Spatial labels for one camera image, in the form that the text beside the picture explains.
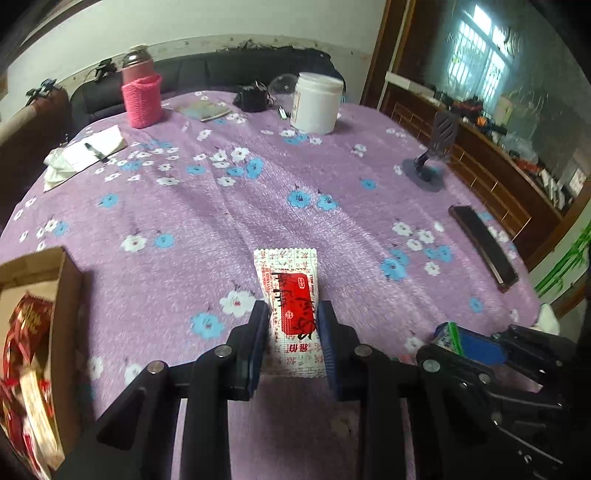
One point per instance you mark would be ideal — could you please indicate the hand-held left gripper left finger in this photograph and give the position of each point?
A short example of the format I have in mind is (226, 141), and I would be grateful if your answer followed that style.
(256, 357)

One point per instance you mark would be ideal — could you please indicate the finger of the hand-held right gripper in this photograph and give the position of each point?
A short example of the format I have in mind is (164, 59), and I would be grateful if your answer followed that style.
(455, 360)
(482, 346)

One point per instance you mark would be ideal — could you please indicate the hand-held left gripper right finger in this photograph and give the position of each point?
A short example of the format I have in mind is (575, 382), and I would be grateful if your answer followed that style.
(330, 355)

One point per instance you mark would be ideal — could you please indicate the green snack packet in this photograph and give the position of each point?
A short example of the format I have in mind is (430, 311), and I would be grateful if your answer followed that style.
(447, 339)

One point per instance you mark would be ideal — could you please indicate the white red snack packet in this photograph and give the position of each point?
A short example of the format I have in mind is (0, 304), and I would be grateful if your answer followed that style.
(286, 281)

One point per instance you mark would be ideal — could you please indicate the cardboard box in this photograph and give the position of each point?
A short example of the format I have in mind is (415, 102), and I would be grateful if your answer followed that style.
(67, 332)

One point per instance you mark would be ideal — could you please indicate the red gold-print snack packet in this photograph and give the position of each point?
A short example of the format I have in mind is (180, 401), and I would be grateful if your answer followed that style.
(30, 323)

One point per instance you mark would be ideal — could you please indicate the crumpled white tissue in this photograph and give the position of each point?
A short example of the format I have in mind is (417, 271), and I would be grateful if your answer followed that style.
(548, 318)

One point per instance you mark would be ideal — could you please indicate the black phone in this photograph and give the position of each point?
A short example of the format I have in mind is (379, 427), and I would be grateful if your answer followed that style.
(482, 247)

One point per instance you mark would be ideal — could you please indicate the wooden cabinet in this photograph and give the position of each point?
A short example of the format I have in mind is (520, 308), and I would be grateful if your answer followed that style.
(498, 184)

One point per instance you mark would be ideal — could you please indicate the grey phone stand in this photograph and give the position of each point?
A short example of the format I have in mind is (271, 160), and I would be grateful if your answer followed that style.
(427, 170)

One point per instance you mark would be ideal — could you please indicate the gold snack bar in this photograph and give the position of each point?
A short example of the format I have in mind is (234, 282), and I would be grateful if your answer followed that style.
(41, 415)

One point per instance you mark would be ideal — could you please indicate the white plastic jar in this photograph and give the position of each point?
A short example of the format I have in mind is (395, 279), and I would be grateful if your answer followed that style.
(316, 106)

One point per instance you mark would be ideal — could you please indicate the thin green booklet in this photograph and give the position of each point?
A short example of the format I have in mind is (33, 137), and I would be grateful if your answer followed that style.
(203, 110)

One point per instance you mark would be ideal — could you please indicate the small black pouch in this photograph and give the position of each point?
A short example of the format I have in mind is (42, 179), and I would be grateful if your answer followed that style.
(251, 98)

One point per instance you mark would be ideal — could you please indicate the black pen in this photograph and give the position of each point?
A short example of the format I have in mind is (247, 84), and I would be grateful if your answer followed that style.
(96, 152)

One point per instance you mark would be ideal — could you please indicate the white notebook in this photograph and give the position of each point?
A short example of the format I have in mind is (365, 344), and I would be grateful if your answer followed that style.
(99, 141)

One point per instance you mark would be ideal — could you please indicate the clear glass bowl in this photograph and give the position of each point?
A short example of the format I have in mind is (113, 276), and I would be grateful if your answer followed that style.
(282, 83)

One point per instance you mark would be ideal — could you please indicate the pink knit-sleeve bottle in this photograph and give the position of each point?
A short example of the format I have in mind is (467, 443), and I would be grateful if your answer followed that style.
(142, 99)

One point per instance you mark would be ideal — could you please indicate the black leather sofa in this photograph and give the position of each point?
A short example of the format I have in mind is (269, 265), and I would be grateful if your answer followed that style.
(207, 69)

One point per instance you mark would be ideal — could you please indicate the brown armchair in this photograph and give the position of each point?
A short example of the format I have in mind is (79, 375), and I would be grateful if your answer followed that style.
(23, 152)

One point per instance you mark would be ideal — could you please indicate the black clamp device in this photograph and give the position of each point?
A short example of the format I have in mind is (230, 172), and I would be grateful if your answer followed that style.
(105, 69)
(44, 90)

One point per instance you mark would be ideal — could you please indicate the green bamboo wall sticker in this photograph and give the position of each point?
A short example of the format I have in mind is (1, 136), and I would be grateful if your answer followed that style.
(563, 263)

